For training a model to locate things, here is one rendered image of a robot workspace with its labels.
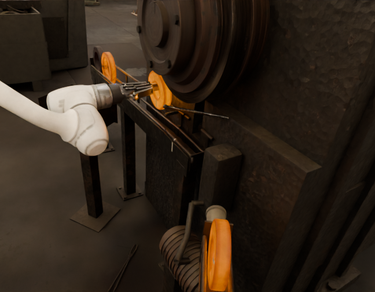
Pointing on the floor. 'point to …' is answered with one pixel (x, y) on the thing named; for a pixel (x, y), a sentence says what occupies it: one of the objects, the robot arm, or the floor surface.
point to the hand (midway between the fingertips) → (158, 86)
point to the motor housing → (175, 283)
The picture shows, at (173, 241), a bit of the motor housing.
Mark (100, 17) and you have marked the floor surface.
